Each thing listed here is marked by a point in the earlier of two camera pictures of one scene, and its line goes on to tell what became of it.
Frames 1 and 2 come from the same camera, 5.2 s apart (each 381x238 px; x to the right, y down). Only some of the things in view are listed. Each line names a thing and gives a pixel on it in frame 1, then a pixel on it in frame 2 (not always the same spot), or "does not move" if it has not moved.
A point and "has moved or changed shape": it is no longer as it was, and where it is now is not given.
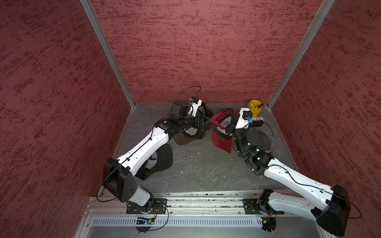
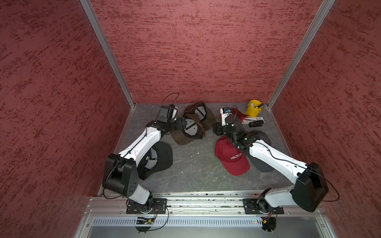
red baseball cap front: (219, 121) has moved or changed shape
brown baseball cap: (189, 134) does not move
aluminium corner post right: (300, 51) does not move
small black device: (257, 123) does not move
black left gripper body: (198, 122) -> (178, 124)
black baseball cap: (162, 159) does not move
